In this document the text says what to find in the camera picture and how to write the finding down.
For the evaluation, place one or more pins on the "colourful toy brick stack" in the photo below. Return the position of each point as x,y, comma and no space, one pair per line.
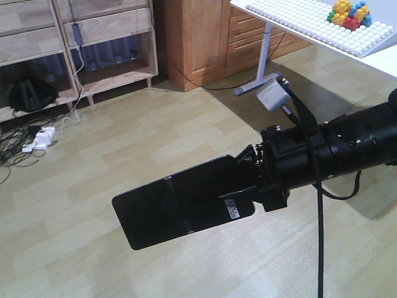
350,16

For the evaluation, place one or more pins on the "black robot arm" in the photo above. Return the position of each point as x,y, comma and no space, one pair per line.
310,153

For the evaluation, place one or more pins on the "white desk leg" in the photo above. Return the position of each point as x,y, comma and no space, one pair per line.
261,78

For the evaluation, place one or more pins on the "white power strip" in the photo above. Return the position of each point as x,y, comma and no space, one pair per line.
42,140

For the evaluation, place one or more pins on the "white building block baseplate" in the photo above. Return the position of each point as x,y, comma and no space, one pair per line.
309,18

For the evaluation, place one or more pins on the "black foldable phone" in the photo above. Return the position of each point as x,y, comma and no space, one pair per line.
183,203

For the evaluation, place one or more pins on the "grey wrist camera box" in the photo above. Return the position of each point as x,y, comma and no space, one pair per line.
272,95

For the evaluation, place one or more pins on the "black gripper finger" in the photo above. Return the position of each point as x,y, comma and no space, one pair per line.
254,194
246,160

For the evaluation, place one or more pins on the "wooden shelf unit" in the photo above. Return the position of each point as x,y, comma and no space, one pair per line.
37,39

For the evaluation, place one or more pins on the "grey usb hub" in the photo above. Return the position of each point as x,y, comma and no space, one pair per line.
77,34

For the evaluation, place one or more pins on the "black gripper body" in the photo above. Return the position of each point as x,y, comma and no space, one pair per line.
286,165

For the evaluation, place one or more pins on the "wooden cabinet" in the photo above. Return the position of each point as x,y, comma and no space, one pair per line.
199,42

